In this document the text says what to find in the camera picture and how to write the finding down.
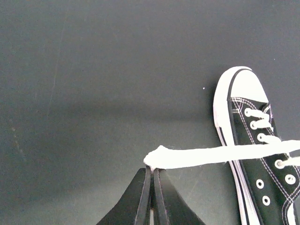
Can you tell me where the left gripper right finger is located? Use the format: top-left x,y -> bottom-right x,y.
153,169 -> 204,225

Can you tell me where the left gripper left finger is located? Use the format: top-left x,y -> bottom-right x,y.
97,166 -> 151,225

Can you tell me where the black table mat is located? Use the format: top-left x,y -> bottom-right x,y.
0,0 -> 300,225

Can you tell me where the black white sneaker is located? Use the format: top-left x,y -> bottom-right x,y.
213,66 -> 300,225

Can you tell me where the white shoelace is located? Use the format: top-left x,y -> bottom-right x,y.
143,140 -> 300,170

